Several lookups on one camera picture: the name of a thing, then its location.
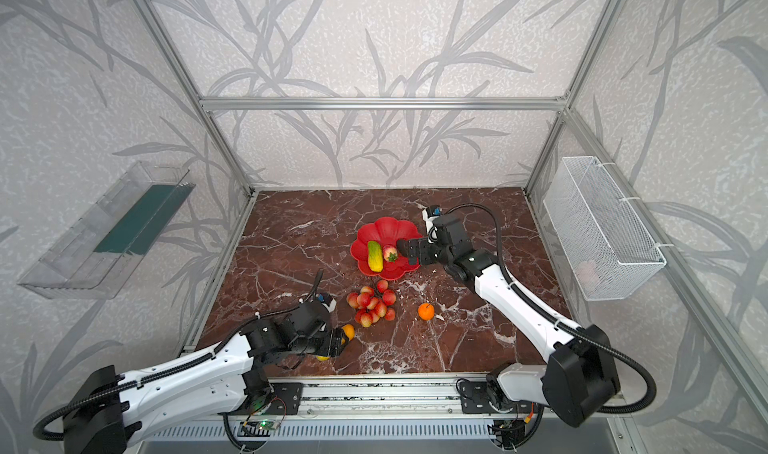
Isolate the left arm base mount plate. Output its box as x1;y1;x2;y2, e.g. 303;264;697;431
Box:
236;382;304;416

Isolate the aluminium rail frame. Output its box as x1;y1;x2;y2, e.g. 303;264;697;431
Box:
137;374;631;422

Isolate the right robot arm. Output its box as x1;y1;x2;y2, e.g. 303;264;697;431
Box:
395;209;658;427

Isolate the yellow fake fruit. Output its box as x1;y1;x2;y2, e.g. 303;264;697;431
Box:
314;324;356;360

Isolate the clear plastic wall tray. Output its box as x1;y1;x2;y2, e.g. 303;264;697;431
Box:
18;161;195;300

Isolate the white wire mesh basket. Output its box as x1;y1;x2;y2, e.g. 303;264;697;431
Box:
543;156;667;301

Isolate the right controller box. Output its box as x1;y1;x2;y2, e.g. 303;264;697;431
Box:
488;420;529;452

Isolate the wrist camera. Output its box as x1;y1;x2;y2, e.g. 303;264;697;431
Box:
315;293;337;312
422;205;442;231

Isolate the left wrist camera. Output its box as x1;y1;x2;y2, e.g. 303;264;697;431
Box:
315;293;337;312

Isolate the green circuit board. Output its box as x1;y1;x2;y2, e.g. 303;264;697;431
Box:
241;419;282;437

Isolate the red fake lychee bunch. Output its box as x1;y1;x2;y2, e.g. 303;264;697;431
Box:
345;279;398;327

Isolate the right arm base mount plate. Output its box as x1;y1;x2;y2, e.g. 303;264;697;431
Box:
455;378;536;415

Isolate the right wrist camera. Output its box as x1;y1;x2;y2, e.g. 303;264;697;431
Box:
422;205;442;231

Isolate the fake orange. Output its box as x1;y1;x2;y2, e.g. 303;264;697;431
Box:
417;302;435;321

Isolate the red yellow fake strawberry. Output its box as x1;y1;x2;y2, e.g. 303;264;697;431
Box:
382;245;399;263

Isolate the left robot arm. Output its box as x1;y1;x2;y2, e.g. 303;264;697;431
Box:
32;297;351;453

